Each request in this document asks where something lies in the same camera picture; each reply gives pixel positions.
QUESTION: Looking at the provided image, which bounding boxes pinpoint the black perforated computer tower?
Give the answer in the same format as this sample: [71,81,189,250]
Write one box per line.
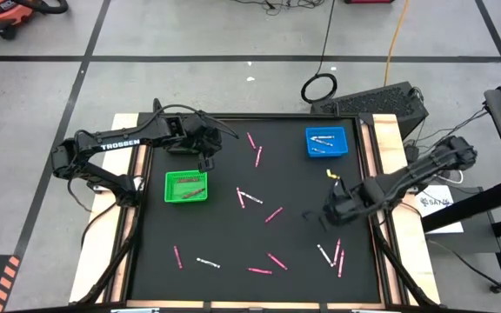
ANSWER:
[310,81,430,140]

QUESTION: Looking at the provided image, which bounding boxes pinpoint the black table frame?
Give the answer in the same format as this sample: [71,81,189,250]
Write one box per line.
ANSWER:
[74,97,442,310]

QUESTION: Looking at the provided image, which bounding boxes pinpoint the black table mat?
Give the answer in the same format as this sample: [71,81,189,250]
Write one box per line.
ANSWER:
[129,116,383,304]

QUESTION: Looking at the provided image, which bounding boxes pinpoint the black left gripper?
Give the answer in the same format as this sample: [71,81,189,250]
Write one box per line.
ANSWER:
[189,123,224,173]

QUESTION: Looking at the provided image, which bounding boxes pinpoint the white paper sheet with logo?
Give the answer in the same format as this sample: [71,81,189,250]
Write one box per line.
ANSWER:
[414,184,464,235]

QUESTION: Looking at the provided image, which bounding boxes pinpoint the yellow hanging cord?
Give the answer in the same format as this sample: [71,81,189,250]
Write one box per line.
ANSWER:
[383,0,410,87]

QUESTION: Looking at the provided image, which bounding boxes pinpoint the green plastic basket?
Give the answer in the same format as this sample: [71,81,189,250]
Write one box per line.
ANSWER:
[164,170,210,204]

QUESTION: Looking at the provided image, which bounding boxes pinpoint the tangled black floor cables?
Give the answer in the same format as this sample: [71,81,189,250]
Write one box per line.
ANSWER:
[230,0,326,17]

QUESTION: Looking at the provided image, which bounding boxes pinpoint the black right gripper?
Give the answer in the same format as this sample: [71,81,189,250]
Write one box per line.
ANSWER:
[301,184,371,232]

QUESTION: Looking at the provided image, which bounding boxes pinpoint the black vacuum hose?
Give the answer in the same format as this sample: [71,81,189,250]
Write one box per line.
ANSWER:
[13,0,70,15]

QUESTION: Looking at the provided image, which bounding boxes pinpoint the orange black hazard tape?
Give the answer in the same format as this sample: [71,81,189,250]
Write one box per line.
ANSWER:
[0,255,21,313]

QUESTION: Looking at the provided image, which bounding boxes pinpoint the blue plastic basket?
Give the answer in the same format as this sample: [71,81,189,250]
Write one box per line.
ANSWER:
[304,126,350,159]

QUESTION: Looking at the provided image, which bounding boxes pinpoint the black floor cable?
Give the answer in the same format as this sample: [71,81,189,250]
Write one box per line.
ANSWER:
[426,238,501,302]

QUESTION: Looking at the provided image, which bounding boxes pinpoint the black hanging cable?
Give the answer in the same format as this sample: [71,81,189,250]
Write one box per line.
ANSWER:
[300,0,339,105]

